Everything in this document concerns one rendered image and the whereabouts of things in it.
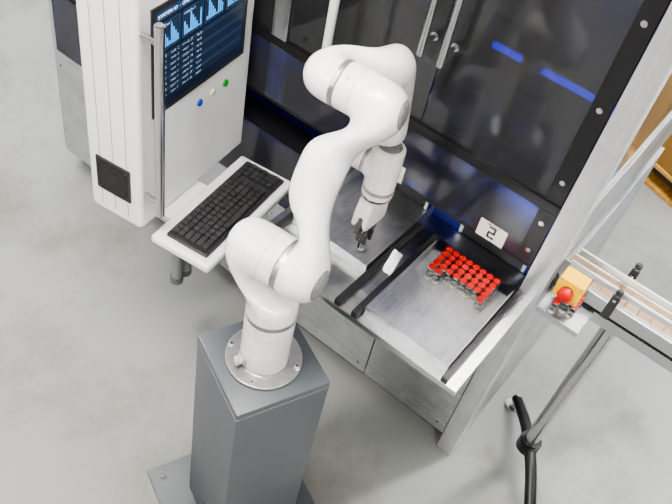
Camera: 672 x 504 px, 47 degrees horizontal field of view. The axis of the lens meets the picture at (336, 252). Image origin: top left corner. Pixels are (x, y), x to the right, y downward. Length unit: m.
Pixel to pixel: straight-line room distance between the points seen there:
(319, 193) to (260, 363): 0.49
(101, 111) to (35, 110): 1.90
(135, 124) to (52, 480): 1.26
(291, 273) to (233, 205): 0.77
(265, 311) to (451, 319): 0.59
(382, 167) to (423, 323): 0.43
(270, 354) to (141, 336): 1.26
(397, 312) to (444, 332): 0.13
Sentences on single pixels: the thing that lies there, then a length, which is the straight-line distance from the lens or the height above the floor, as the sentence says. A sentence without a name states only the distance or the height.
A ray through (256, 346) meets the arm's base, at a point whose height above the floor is 0.98.
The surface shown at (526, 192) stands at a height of 1.20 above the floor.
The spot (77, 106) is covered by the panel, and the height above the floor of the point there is 0.38.
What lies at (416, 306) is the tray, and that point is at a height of 0.88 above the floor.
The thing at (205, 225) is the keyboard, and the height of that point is 0.83.
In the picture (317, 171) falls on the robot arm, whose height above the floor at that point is 1.44.
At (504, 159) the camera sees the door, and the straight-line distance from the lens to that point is 2.03.
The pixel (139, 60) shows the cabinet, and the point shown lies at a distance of 1.91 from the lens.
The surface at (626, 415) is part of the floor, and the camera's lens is 3.31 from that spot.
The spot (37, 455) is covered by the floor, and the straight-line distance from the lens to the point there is 2.81.
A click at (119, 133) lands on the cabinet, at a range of 2.08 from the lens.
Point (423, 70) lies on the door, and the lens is 2.05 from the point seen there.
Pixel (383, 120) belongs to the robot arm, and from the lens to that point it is 1.49.
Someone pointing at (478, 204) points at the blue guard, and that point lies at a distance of 2.13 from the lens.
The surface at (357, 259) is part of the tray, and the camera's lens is 2.11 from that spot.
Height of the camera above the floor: 2.46
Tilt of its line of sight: 47 degrees down
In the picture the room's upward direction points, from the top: 14 degrees clockwise
